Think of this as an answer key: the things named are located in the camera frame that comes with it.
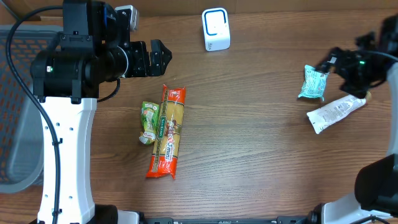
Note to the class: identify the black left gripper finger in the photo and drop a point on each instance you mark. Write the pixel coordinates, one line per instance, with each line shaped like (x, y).
(158, 64)
(159, 52)

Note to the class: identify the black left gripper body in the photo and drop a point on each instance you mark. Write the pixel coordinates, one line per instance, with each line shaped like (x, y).
(137, 59)

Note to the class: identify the green juice pouch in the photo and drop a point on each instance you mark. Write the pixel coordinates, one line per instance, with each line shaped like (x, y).
(149, 121)

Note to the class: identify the teal snack packet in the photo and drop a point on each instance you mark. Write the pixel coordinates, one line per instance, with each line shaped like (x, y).
(314, 83)

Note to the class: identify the orange spaghetti packet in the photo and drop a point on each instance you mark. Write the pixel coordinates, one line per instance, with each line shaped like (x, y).
(169, 129)

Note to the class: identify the white tube with gold cap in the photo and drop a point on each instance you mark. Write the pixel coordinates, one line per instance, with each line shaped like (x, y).
(335, 111)

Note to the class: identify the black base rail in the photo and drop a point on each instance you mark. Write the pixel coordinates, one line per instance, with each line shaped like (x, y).
(233, 220)

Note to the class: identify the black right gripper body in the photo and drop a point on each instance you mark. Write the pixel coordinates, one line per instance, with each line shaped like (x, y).
(337, 62)

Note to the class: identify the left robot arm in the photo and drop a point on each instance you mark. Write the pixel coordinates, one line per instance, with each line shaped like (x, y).
(94, 47)

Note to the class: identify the white barcode scanner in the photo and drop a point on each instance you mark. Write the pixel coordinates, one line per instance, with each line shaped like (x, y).
(216, 29)

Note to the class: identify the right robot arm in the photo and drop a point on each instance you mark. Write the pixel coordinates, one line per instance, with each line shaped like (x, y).
(368, 142)

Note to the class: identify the grey plastic basket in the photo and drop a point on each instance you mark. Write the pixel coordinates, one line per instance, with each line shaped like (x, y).
(22, 142)

